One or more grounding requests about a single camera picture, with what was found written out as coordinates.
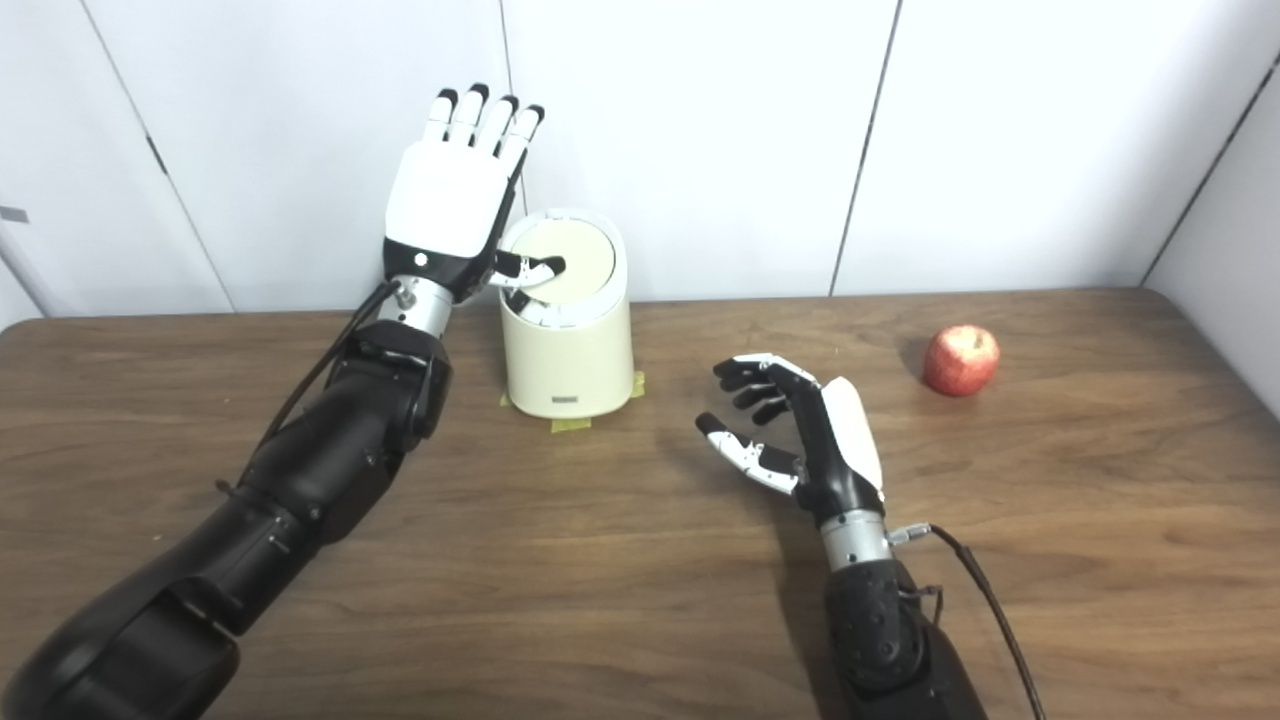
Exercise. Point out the cream-colored round bin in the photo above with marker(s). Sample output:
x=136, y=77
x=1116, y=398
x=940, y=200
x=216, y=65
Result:
x=568, y=360

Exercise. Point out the gray wall label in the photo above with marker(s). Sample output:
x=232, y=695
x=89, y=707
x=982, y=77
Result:
x=13, y=214

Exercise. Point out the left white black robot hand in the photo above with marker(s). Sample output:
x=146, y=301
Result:
x=445, y=200

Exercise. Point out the red apple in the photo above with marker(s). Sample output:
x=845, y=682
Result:
x=960, y=361

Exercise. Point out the black wall hinge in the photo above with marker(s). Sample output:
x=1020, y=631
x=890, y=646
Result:
x=157, y=155

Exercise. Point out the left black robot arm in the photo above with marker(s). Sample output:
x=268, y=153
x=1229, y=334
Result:
x=320, y=470

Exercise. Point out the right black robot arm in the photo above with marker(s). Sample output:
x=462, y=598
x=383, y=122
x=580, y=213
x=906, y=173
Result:
x=880, y=640

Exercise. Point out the cream round bin lid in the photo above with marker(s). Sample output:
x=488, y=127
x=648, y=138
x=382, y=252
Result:
x=590, y=255

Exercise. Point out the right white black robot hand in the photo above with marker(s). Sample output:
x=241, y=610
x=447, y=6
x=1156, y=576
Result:
x=838, y=453

